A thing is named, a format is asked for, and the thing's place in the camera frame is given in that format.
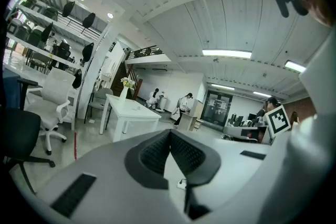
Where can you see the black glass door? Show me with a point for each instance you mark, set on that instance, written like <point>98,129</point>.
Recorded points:
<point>218,110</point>

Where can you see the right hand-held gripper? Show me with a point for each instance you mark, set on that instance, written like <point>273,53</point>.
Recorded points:
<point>277,119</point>

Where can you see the desk with monitors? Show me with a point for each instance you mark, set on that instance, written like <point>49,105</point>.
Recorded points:
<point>236,129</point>

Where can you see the white power strip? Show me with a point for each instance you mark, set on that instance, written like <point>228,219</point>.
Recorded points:
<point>181,184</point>

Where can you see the gray chair black frame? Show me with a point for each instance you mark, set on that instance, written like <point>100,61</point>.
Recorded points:
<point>101,99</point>

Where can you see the light wooden cabinet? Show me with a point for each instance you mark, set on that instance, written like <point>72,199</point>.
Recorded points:
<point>187,120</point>

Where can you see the white metal storage rack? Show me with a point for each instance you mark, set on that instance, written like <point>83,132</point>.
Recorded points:
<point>39,48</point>

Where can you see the white vase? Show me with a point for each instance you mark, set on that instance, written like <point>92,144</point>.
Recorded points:
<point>123,95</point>

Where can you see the white office chair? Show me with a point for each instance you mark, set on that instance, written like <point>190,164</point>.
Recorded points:
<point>55,102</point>

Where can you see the group of black caps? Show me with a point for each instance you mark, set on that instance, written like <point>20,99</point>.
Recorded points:
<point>68,9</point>

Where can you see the person's black white shirt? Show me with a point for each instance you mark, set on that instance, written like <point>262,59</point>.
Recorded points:
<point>317,112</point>

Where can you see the long ceiling light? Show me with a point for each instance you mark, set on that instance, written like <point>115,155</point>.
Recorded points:
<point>222,86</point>
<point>262,94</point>
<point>295,65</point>
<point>227,53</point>

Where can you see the black mezzanine railing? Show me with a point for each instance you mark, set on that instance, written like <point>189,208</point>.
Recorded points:
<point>144,51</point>

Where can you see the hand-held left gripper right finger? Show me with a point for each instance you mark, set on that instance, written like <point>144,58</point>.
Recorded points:
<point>236,178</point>

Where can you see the white table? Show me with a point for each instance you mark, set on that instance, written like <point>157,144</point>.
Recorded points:
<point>128,110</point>

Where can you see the black office chair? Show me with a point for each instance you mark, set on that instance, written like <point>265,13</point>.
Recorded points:
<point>18,133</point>

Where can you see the yellow white flower bouquet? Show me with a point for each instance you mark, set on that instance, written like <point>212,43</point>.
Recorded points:
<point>127,82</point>

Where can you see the white round cabinet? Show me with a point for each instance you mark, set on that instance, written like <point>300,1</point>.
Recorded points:
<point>163,103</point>

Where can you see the brown wooden staircase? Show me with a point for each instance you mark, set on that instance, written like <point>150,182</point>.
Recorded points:
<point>123,81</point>

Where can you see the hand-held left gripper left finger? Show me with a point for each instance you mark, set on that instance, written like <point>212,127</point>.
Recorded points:
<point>118,165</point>

